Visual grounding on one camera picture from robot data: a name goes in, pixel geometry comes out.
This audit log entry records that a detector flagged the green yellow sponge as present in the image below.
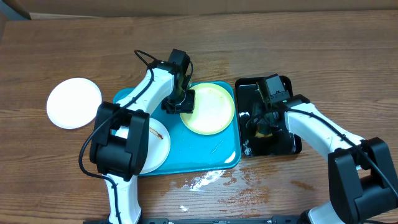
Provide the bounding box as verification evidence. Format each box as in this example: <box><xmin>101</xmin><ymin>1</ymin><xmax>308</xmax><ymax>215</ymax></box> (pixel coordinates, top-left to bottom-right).
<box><xmin>255</xmin><ymin>124</ymin><xmax>273</xmax><ymax>138</ymax></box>

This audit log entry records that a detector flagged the yellow-green plate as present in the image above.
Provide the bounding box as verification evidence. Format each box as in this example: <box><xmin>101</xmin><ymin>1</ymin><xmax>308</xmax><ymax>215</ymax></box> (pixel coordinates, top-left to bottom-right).
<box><xmin>180</xmin><ymin>83</ymin><xmax>235</xmax><ymax>135</ymax></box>

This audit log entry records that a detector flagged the white plate with pink rim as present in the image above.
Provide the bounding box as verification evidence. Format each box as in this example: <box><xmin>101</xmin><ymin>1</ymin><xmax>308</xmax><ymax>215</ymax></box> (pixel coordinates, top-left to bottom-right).
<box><xmin>46</xmin><ymin>77</ymin><xmax>102</xmax><ymax>129</ymax></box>

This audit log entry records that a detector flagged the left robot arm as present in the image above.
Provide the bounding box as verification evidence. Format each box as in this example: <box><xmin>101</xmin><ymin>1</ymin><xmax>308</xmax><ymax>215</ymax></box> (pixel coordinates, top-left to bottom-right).
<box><xmin>80</xmin><ymin>56</ymin><xmax>195</xmax><ymax>223</ymax></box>

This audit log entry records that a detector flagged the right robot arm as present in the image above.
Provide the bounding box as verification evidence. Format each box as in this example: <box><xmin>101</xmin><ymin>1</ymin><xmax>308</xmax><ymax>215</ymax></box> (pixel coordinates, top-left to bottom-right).
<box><xmin>246</xmin><ymin>95</ymin><xmax>397</xmax><ymax>223</ymax></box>

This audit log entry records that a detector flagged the black rectangular tray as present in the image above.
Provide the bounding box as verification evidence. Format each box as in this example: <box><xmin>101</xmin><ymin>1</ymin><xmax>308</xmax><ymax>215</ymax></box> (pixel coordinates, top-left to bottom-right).
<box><xmin>235</xmin><ymin>77</ymin><xmax>302</xmax><ymax>157</ymax></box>

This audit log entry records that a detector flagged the teal plastic tray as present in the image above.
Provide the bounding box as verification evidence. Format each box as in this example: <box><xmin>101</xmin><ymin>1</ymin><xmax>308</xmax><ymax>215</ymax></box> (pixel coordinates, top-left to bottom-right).
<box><xmin>111</xmin><ymin>80</ymin><xmax>243</xmax><ymax>177</ymax></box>

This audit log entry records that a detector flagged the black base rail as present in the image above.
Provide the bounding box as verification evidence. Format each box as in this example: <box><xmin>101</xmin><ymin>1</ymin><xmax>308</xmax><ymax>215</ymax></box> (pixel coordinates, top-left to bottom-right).
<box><xmin>83</xmin><ymin>215</ymin><xmax>302</xmax><ymax>224</ymax></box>

